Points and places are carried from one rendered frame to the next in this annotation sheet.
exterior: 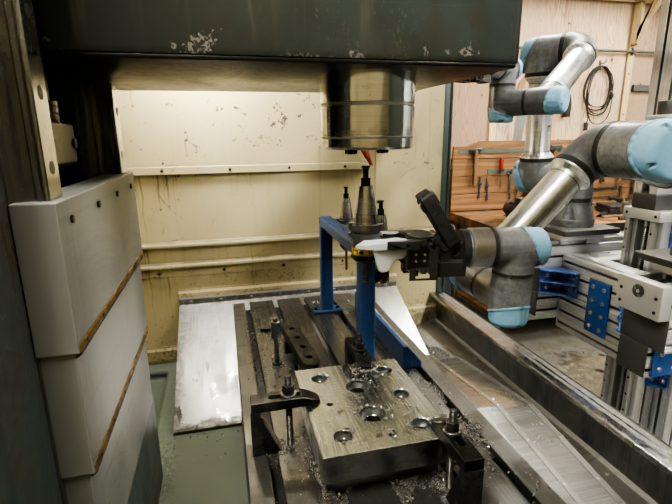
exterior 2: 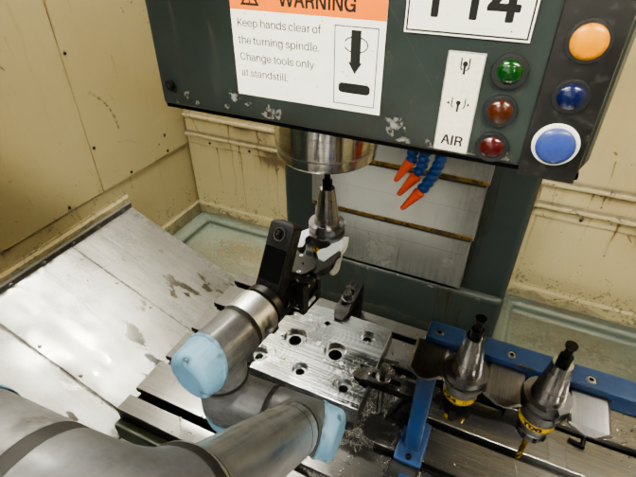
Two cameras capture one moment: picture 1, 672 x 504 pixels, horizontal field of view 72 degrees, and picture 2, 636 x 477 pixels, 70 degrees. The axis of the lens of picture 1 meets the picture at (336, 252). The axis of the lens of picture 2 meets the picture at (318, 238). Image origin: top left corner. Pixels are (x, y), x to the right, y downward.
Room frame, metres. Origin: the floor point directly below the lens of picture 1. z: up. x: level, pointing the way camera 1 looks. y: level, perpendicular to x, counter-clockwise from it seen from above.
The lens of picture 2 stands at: (1.22, -0.58, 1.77)
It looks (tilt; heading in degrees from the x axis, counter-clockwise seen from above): 36 degrees down; 128
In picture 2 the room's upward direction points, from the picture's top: straight up
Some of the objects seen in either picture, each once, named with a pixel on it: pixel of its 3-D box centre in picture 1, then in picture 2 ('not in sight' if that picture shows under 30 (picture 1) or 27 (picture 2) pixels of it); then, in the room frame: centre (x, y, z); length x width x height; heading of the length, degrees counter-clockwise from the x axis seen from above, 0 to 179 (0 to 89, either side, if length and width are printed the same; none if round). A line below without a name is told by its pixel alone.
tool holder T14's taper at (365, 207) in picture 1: (365, 204); (326, 204); (0.83, -0.05, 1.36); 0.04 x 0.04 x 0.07
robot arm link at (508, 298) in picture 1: (504, 294); (236, 397); (0.87, -0.33, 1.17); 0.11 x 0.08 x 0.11; 16
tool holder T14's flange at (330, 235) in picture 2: (365, 229); (326, 227); (0.83, -0.05, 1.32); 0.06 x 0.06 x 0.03
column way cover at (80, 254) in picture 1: (112, 337); (392, 191); (0.72, 0.38, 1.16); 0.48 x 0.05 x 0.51; 14
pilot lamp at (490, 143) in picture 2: not in sight; (491, 147); (1.11, -0.20, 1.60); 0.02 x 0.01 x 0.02; 14
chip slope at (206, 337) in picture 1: (310, 355); not in sight; (1.46, 0.09, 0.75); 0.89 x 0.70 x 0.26; 104
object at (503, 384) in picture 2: not in sight; (503, 386); (1.18, -0.10, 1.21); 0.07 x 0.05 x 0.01; 104
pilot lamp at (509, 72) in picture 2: not in sight; (509, 72); (1.11, -0.20, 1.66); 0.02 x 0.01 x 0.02; 14
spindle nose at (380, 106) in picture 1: (367, 112); (326, 115); (0.82, -0.06, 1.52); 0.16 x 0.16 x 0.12
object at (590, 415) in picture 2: not in sight; (589, 415); (1.29, -0.07, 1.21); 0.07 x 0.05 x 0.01; 104
